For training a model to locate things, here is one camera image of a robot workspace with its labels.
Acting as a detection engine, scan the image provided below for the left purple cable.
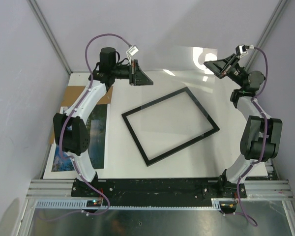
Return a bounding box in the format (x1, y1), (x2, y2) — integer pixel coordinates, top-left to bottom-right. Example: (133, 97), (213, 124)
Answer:
(36, 33), (133, 223)

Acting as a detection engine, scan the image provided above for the aluminium frame rail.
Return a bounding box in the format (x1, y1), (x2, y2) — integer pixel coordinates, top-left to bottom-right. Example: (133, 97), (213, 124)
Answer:
(27, 179), (294, 201)

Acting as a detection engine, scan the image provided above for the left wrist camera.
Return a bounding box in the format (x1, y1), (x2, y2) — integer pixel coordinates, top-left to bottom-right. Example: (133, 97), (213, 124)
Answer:
(126, 45), (139, 57)

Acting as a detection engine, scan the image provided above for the left corner aluminium post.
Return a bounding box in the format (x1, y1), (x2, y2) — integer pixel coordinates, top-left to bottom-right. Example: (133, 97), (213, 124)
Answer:
(27, 0), (72, 75)

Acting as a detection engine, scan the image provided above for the corner aluminium post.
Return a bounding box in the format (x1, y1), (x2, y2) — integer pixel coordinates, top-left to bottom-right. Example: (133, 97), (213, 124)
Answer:
(245, 0), (292, 72)
(27, 0), (72, 75)

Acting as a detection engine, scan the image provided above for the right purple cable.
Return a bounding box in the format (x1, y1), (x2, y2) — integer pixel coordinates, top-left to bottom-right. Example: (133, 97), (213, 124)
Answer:
(235, 45), (270, 227)

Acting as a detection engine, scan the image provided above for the purple cable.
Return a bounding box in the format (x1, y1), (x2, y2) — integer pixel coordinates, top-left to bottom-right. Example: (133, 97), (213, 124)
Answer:
(36, 33), (133, 223)
(235, 45), (270, 227)

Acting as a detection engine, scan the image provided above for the grey cable duct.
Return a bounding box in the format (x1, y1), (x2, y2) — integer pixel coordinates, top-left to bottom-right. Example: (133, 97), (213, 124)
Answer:
(34, 198), (222, 210)

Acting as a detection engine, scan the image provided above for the brown cardboard backing board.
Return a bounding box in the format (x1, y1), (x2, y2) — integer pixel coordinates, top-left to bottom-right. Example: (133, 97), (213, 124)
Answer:
(48, 85), (114, 143)

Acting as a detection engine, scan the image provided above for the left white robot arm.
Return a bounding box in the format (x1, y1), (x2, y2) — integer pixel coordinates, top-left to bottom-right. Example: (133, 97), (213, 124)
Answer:
(53, 46), (153, 197)

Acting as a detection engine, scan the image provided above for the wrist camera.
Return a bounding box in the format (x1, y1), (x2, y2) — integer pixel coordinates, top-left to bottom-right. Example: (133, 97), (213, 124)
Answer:
(126, 45), (139, 57)
(236, 45), (250, 58)

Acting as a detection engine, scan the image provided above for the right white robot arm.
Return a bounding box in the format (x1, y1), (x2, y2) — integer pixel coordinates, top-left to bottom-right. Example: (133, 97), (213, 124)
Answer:
(204, 54), (283, 197)

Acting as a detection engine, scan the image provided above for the right corner aluminium post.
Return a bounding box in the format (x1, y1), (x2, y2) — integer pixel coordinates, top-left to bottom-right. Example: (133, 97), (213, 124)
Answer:
(245, 0), (292, 72)

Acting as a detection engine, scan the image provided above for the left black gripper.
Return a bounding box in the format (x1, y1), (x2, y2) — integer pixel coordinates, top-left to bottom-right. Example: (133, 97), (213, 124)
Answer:
(111, 60), (153, 87)

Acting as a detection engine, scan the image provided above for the black picture frame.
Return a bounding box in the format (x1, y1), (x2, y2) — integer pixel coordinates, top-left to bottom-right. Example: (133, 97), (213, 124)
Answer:
(122, 87), (220, 167)

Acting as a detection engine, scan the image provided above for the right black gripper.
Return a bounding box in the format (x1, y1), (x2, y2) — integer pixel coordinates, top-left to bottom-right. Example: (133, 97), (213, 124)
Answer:
(204, 54), (247, 89)

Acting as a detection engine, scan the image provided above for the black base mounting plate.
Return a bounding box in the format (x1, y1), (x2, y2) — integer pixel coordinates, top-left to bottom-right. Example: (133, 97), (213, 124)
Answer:
(70, 177), (248, 207)

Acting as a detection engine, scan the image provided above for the landscape photo print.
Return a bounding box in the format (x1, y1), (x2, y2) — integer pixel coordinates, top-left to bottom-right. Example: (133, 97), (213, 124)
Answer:
(43, 104), (110, 179)

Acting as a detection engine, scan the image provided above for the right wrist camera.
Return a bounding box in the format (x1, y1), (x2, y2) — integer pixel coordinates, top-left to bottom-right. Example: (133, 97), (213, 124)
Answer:
(236, 45), (250, 58)

